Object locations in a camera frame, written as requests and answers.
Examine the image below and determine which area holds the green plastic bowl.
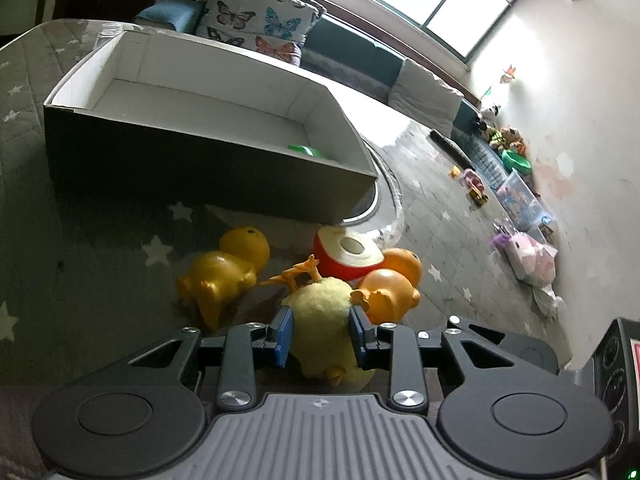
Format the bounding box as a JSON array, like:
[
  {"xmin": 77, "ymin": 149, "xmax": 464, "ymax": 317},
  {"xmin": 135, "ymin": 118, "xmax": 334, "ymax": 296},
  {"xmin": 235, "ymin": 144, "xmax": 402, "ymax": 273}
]
[{"xmin": 501, "ymin": 150, "xmax": 533, "ymax": 176}]

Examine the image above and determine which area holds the grey white cushion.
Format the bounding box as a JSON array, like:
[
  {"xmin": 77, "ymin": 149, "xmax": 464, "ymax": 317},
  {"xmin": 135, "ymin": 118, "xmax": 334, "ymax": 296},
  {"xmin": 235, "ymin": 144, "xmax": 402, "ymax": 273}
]
[{"xmin": 387, "ymin": 58, "xmax": 463, "ymax": 138}]

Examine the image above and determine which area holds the small yellow toy truck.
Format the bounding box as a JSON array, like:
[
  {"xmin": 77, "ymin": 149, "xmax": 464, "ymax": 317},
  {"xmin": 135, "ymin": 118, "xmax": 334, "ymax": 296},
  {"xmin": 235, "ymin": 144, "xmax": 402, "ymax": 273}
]
[{"xmin": 469, "ymin": 188, "xmax": 488, "ymax": 207}]

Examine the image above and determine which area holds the teal sofa bench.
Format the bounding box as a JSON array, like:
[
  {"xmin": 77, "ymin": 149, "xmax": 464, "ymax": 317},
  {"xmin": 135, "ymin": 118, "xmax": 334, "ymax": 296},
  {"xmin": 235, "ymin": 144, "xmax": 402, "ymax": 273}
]
[{"xmin": 134, "ymin": 0, "xmax": 509, "ymax": 190}]

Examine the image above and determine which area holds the butterfly print cushion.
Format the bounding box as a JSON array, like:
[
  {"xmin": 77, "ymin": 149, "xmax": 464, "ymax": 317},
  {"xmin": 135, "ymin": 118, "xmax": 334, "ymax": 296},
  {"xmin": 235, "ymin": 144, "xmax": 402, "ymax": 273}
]
[{"xmin": 195, "ymin": 0, "xmax": 326, "ymax": 66}]

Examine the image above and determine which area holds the pink white plastic bag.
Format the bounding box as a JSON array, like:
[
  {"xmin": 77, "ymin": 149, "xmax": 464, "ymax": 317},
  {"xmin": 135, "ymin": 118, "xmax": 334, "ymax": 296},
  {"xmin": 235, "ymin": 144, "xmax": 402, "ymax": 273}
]
[{"xmin": 504, "ymin": 232, "xmax": 558, "ymax": 288}]

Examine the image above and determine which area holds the pink toy figure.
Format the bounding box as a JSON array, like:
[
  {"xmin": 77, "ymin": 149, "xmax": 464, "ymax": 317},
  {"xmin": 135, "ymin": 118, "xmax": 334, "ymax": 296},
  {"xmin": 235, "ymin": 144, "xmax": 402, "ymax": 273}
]
[{"xmin": 460, "ymin": 168, "xmax": 485, "ymax": 194}]

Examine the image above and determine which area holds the orange rubber duck toy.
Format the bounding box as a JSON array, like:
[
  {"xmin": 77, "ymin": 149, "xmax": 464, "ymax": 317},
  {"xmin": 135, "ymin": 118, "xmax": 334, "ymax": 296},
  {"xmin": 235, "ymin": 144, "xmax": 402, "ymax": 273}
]
[{"xmin": 350, "ymin": 247, "xmax": 423, "ymax": 325}]

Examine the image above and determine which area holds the green bean bag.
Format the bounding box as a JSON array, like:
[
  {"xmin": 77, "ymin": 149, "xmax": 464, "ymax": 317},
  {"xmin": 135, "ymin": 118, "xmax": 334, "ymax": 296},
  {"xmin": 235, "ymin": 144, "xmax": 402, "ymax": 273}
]
[{"xmin": 288, "ymin": 144, "xmax": 323, "ymax": 158}]

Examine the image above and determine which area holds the golden yellow duck toy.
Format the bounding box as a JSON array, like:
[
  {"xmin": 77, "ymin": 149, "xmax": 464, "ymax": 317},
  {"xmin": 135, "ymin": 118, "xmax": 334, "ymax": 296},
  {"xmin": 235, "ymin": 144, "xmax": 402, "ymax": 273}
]
[{"xmin": 176, "ymin": 226, "xmax": 270, "ymax": 330}]

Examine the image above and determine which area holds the pile of plush toys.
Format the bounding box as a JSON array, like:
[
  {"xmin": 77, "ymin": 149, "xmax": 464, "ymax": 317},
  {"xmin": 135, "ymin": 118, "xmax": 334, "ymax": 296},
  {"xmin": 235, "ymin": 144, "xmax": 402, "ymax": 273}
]
[{"xmin": 477, "ymin": 105, "xmax": 527, "ymax": 156}]

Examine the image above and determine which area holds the clear plastic storage box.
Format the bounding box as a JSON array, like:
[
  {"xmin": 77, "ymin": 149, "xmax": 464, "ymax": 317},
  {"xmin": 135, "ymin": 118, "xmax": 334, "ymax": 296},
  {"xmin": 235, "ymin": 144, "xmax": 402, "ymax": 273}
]
[{"xmin": 496, "ymin": 170, "xmax": 556, "ymax": 231}]

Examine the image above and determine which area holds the red white apple slice toy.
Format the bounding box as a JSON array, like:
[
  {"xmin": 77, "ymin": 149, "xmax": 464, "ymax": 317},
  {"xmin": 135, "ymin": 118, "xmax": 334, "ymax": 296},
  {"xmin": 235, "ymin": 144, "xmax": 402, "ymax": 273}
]
[{"xmin": 312, "ymin": 226, "xmax": 384, "ymax": 282}]

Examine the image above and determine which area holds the grey cardboard box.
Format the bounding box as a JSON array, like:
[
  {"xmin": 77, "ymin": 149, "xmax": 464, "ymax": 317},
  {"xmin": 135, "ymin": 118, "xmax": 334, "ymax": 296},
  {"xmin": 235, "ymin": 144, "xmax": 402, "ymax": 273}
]
[{"xmin": 43, "ymin": 28, "xmax": 378, "ymax": 223}]

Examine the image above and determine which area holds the round black induction cooktop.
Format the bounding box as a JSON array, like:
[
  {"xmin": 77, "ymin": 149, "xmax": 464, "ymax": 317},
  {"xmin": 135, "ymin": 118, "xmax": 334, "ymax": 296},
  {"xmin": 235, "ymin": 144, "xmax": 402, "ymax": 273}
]
[{"xmin": 340, "ymin": 141, "xmax": 406, "ymax": 249}]

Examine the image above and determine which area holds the yellow plush chick toy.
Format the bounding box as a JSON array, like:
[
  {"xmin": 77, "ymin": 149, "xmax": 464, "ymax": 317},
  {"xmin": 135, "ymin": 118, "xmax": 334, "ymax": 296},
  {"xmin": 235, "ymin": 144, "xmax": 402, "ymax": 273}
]
[{"xmin": 260, "ymin": 256, "xmax": 374, "ymax": 392}]

